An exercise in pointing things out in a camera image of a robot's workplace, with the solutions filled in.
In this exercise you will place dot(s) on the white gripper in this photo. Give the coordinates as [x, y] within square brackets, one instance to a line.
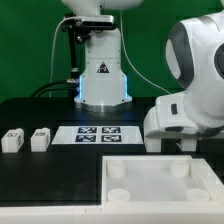
[168, 116]

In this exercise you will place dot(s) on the white square table top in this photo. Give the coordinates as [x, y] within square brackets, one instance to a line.
[149, 179]

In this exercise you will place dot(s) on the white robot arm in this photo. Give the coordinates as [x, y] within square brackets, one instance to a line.
[195, 57]

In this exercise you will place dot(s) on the white sheet with fiducial markers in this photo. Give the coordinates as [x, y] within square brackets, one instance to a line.
[67, 135]

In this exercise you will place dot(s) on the black camera on stand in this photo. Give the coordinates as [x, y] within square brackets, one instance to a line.
[78, 29]

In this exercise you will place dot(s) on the white obstacle fence rail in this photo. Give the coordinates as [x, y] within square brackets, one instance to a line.
[157, 213]

